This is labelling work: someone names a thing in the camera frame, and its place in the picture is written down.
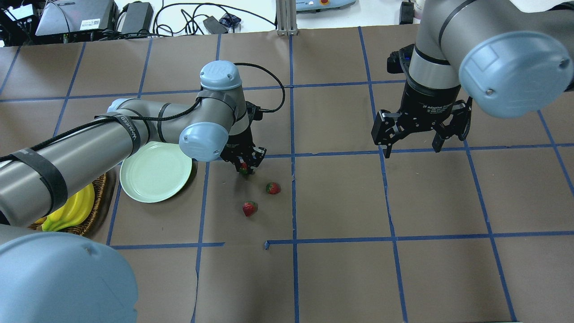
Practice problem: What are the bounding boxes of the light green plate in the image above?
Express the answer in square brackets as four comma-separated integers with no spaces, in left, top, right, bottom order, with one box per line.
[120,142,193,204]

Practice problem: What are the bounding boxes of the yellow banana bunch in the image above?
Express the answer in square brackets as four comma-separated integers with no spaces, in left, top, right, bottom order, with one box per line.
[31,184,95,231]

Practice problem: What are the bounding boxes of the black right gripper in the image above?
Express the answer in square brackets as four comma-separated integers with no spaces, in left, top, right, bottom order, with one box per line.
[371,80,473,159]

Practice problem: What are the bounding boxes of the black power brick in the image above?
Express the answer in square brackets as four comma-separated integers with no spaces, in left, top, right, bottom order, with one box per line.
[118,1,153,34]

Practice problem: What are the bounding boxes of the woven wicker basket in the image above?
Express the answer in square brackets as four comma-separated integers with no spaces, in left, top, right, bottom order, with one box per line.
[28,174,109,236]

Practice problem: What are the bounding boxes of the black power adapter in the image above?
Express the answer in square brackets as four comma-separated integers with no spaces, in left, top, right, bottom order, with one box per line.
[203,16,228,35]

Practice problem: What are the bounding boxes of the black computer box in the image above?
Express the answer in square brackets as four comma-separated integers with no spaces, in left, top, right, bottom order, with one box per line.
[35,0,117,36]

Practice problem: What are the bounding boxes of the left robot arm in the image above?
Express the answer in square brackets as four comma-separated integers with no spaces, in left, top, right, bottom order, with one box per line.
[1,61,266,323]

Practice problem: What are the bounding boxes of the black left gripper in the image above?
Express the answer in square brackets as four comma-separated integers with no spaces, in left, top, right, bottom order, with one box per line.
[221,102,267,175]

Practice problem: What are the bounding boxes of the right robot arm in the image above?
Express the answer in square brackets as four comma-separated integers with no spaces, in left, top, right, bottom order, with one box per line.
[371,0,574,158]

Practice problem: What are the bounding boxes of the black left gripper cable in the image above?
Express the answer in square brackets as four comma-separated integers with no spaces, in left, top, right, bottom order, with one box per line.
[0,62,286,163]

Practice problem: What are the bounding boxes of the aluminium frame post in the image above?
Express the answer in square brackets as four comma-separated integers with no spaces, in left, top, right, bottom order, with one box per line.
[275,0,299,35]

